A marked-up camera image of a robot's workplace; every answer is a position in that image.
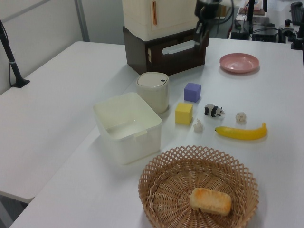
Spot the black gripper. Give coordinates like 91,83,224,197
194,0,223,52

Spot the beige round trash can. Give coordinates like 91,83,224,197
135,72,171,114

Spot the cream open plastic bin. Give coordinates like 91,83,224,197
92,92,163,165

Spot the pink plastic plate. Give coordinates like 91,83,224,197
219,53,260,73

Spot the orange strip on cream box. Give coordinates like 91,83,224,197
151,1,157,26

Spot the black monitor stand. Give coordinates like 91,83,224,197
247,0,256,23

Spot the purple foam cube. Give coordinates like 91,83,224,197
183,82,202,103

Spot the black electronics box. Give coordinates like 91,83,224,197
251,28,278,42

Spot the dark wood drawer cabinet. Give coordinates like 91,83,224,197
122,25,209,76

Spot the panda figurine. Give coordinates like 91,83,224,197
203,104,225,118

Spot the yellow foam cube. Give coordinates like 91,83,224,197
174,102,193,125

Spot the small white rabbit figurine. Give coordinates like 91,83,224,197
193,118,204,133
235,112,247,124

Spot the yellow toy banana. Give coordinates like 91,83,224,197
215,122,268,141

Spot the woven wicker basket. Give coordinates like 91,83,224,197
138,145,259,228

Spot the toy bread loaf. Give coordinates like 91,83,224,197
189,187,232,216

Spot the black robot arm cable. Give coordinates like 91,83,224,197
213,0,235,24

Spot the dark drawer with white handle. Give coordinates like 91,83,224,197
145,35,206,76

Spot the cream storage box with handle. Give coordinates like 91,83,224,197
122,0,199,41

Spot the black clamp mount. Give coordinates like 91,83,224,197
291,14,304,50

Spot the black camera stand pole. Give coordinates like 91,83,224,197
0,19,31,89

